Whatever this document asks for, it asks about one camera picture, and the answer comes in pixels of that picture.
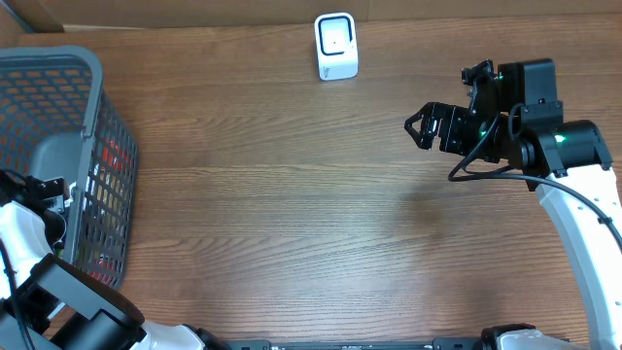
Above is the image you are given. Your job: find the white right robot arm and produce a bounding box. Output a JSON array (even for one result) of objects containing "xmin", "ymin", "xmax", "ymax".
[{"xmin": 404, "ymin": 58, "xmax": 621, "ymax": 349}]

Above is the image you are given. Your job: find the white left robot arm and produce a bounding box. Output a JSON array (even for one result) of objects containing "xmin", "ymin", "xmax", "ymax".
[{"xmin": 1, "ymin": 170, "xmax": 227, "ymax": 350}]

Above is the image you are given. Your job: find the white barcode scanner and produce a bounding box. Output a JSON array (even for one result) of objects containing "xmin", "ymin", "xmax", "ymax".
[{"xmin": 314, "ymin": 12, "xmax": 359, "ymax": 81}]

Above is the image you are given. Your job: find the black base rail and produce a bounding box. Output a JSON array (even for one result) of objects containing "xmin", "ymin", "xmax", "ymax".
[{"xmin": 226, "ymin": 337, "xmax": 497, "ymax": 350}]

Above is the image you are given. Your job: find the grey plastic shopping basket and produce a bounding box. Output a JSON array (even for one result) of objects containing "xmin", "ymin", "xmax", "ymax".
[{"xmin": 1, "ymin": 46, "xmax": 139, "ymax": 272}]

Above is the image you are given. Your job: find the orange pasta packet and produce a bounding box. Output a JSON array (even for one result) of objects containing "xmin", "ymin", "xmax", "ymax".
[{"xmin": 77, "ymin": 137, "xmax": 135, "ymax": 289}]

